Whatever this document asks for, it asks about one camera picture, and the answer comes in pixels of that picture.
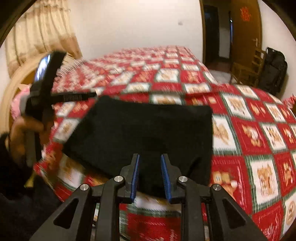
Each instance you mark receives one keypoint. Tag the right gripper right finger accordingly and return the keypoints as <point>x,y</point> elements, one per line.
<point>226,219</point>

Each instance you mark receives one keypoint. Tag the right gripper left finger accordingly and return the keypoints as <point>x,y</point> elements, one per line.
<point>74,218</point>

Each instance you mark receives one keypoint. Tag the black pants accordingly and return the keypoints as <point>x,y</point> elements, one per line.
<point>113,131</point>

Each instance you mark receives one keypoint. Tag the person's left hand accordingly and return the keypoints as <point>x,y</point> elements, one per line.
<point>20,127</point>

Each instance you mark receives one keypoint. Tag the pink pillow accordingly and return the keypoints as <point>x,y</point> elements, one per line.
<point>23,90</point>

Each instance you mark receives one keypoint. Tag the cream wooden headboard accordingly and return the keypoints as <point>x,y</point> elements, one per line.
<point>22,77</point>

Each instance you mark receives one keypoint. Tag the beige patterned curtain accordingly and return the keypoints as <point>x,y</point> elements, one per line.
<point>43,28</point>

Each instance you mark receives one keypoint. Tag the red patchwork bear quilt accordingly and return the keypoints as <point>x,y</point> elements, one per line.
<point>253,141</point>

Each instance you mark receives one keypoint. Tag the wooden chair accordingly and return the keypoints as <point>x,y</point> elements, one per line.
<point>249,76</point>

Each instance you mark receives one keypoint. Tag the red bag on floor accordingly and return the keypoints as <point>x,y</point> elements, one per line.
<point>291,103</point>

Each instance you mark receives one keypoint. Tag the black bag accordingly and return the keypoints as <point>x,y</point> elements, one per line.
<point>273,72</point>

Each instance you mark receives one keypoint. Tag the brown wooden door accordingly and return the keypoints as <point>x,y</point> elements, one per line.
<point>243,32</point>

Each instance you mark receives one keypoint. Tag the red door decoration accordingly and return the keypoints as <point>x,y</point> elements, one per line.
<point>245,14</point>

